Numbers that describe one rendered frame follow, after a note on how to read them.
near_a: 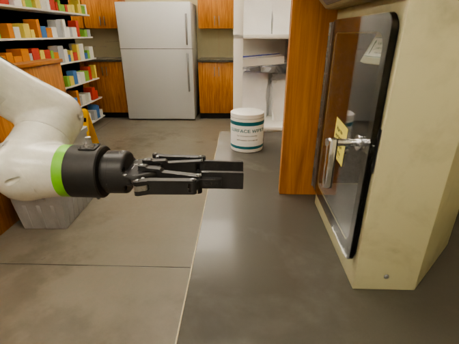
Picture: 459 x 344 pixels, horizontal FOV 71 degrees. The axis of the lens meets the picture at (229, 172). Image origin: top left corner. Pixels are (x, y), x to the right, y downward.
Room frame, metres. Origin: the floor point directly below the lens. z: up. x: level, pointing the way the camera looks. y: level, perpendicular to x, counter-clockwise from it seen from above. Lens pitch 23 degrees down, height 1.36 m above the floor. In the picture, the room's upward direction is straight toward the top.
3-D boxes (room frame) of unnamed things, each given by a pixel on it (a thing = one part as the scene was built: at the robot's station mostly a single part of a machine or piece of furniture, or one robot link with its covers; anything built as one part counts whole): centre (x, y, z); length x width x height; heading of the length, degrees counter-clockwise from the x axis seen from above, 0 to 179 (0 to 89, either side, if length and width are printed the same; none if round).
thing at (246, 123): (1.22, -0.07, 1.02); 0.13 x 0.13 x 0.15
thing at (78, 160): (0.51, 0.24, 1.15); 0.09 x 0.06 x 0.12; 178
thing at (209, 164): (0.53, 0.01, 1.14); 0.07 x 0.01 x 0.03; 88
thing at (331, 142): (0.50, -0.18, 1.17); 0.05 x 0.03 x 0.10; 88
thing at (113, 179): (0.51, 0.17, 1.14); 0.09 x 0.08 x 0.07; 88
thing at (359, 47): (0.61, -0.22, 1.19); 0.30 x 0.01 x 0.40; 178
